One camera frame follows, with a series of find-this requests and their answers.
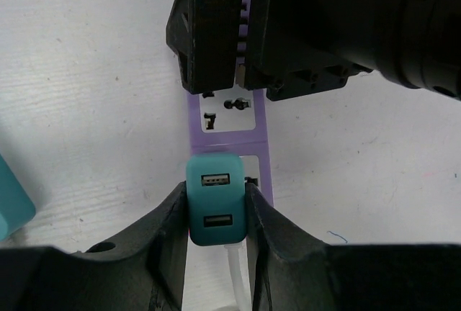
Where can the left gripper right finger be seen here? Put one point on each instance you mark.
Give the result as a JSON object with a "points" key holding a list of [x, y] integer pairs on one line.
{"points": [[287, 266]]}

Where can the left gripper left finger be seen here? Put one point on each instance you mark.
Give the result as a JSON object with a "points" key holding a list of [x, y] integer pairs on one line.
{"points": [[140, 268]]}

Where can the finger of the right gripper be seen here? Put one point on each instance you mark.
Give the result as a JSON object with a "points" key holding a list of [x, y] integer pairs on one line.
{"points": [[204, 36]]}

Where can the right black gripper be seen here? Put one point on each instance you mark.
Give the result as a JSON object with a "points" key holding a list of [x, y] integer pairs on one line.
{"points": [[413, 43]]}

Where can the purple power strip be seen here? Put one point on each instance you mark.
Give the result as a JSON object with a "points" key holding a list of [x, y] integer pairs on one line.
{"points": [[233, 120]]}

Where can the teal power strip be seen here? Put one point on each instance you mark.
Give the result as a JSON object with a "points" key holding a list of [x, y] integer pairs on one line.
{"points": [[17, 209]]}

